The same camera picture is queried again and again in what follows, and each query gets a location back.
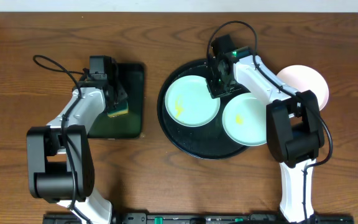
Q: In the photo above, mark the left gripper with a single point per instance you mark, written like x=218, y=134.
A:
x=119, y=97

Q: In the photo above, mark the green yellow sponge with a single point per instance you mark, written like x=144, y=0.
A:
x=120, y=109

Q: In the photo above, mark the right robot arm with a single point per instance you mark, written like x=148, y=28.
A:
x=295, y=130

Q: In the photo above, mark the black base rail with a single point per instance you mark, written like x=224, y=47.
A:
x=142, y=218

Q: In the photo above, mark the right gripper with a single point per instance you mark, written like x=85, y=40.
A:
x=221, y=88

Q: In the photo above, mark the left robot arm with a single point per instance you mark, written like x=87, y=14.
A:
x=60, y=166

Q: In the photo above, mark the black round tray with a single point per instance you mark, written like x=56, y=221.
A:
x=209, y=141

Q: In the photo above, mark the black rectangular tray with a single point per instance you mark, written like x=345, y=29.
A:
x=129, y=125

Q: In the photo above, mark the mint plate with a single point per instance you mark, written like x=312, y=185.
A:
x=189, y=102
x=244, y=120

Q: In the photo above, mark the white pink plate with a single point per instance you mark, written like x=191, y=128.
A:
x=305, y=78

